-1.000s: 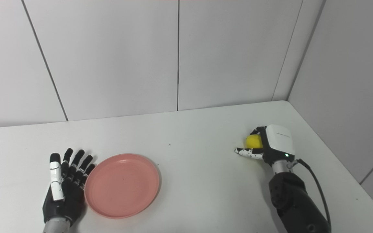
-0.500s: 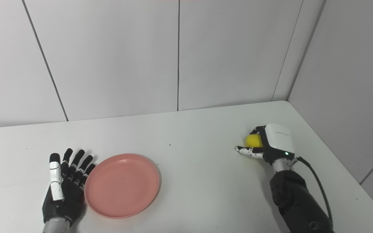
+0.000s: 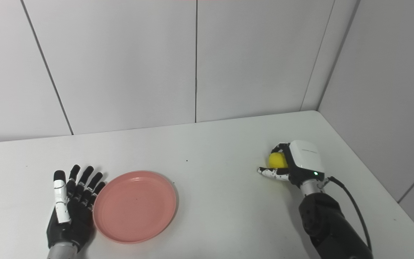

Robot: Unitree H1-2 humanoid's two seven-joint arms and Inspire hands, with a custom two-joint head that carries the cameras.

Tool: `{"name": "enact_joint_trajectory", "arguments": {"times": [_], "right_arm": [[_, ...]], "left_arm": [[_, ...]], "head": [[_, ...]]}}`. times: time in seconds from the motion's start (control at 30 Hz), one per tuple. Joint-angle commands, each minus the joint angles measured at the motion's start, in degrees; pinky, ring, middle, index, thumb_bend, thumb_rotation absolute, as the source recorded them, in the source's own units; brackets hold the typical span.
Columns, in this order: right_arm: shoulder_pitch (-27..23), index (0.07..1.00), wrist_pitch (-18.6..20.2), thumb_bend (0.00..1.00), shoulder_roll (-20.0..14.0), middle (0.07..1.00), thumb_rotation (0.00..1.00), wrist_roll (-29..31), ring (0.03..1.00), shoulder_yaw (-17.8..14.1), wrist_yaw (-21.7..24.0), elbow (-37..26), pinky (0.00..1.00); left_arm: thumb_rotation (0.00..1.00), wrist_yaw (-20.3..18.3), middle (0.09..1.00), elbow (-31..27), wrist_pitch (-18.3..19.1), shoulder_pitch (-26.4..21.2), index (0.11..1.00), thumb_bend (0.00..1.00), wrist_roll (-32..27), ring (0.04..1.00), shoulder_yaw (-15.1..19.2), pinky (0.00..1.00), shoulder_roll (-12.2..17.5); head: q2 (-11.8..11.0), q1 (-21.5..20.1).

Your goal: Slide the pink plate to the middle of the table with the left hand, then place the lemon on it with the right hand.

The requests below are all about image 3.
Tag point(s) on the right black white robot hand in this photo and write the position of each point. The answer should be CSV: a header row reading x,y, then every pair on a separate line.
x,y
306,162

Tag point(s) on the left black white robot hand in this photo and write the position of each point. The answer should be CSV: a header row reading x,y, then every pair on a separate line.
x,y
70,219

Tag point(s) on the yellow lemon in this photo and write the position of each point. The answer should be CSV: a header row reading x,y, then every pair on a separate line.
x,y
277,160

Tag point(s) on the pink round plate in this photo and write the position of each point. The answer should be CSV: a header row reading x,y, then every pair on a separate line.
x,y
134,207

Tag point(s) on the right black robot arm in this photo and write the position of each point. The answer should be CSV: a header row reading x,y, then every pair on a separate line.
x,y
331,226

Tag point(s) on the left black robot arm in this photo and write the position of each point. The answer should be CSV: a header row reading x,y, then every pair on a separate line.
x,y
61,251

